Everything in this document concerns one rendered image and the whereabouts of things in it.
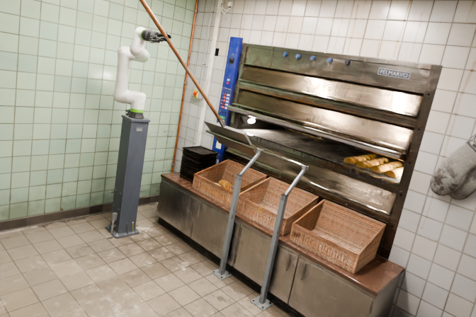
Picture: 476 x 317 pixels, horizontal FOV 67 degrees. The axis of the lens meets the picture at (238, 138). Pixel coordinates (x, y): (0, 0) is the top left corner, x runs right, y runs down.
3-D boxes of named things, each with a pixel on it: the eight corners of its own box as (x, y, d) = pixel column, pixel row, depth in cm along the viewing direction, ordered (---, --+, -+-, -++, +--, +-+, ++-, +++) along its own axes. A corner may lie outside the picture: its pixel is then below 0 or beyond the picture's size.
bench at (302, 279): (191, 214, 440) (198, 169, 429) (385, 332, 284) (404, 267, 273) (152, 223, 398) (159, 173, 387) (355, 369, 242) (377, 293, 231)
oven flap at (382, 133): (236, 105, 384) (243, 89, 386) (406, 152, 269) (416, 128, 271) (233, 104, 381) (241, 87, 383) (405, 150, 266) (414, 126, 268)
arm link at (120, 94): (114, 100, 348) (119, 44, 332) (131, 102, 351) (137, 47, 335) (111, 102, 336) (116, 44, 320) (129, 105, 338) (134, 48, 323)
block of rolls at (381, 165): (368, 157, 366) (369, 152, 365) (416, 172, 335) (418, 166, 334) (341, 162, 321) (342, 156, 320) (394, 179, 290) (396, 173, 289)
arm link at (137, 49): (137, 45, 318) (149, 49, 320) (133, 58, 319) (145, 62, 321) (130, 39, 283) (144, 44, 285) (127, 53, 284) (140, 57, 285)
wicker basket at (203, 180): (224, 182, 398) (228, 158, 393) (263, 200, 362) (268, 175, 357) (190, 187, 363) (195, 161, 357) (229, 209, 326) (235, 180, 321)
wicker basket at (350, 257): (316, 226, 320) (324, 198, 315) (379, 255, 285) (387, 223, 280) (287, 240, 283) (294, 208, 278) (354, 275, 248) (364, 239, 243)
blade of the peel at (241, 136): (244, 134, 317) (246, 131, 317) (203, 120, 352) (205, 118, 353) (258, 158, 341) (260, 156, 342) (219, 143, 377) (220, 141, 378)
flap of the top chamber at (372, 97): (240, 81, 379) (247, 65, 381) (416, 118, 264) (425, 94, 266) (237, 79, 376) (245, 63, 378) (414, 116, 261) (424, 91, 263)
